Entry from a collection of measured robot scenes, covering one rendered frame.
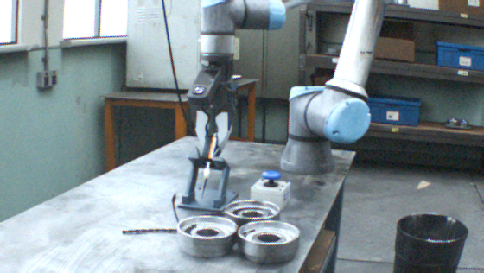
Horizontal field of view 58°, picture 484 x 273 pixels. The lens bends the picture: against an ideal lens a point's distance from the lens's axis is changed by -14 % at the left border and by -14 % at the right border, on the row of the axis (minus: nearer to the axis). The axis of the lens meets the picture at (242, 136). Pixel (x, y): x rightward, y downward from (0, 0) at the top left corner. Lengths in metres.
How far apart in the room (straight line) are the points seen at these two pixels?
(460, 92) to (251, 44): 2.12
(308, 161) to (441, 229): 1.06
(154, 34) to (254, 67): 1.74
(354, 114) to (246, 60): 3.62
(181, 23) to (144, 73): 0.42
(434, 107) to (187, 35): 2.64
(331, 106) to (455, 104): 3.70
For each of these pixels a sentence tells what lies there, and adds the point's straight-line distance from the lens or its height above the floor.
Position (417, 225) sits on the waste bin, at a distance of 2.23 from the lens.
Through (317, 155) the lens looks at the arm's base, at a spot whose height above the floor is 0.85.
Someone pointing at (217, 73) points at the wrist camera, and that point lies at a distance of 1.06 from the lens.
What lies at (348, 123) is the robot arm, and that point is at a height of 0.96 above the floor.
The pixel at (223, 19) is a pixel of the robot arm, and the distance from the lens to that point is 1.07.
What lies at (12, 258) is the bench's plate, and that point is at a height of 0.80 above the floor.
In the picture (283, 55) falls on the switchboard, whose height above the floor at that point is 0.97.
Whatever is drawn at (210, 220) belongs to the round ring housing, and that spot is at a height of 0.83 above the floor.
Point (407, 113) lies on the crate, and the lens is 4.34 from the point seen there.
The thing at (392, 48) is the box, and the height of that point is 1.12.
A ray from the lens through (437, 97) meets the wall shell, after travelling 4.83.
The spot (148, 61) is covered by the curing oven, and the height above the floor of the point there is 0.98.
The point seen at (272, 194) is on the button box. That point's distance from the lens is 1.06.
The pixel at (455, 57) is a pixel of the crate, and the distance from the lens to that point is 4.33.
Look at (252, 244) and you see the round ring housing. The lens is 0.81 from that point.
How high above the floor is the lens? 1.17
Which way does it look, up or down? 12 degrees down
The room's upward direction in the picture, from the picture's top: 1 degrees clockwise
